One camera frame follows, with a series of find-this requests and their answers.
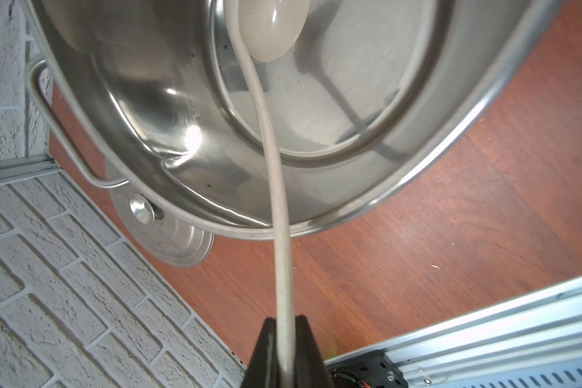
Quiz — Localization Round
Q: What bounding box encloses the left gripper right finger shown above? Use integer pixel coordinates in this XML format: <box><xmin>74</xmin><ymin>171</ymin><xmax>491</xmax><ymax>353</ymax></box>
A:
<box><xmin>295</xmin><ymin>315</ymin><xmax>335</xmax><ymax>388</ymax></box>

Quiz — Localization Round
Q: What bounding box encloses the cream plastic ladle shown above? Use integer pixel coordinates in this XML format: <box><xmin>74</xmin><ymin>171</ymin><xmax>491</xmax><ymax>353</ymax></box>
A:
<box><xmin>224</xmin><ymin>1</ymin><xmax>310</xmax><ymax>387</ymax></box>

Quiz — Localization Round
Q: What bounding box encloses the stainless steel pot lid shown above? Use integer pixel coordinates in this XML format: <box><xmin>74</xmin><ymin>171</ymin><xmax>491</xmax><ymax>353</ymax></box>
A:
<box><xmin>109</xmin><ymin>184</ymin><xmax>214</xmax><ymax>268</ymax></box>

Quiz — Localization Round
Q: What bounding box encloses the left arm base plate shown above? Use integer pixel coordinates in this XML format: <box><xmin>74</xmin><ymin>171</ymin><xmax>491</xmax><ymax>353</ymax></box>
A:
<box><xmin>328</xmin><ymin>352</ymin><xmax>408</xmax><ymax>388</ymax></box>

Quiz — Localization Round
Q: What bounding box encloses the aluminium front rail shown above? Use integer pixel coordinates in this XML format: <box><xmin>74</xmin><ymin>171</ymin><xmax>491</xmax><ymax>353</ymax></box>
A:
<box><xmin>326</xmin><ymin>276</ymin><xmax>582</xmax><ymax>387</ymax></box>

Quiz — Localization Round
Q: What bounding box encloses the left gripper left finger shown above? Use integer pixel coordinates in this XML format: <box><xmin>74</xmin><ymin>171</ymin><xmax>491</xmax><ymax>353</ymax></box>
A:
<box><xmin>240</xmin><ymin>318</ymin><xmax>278</xmax><ymax>388</ymax></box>

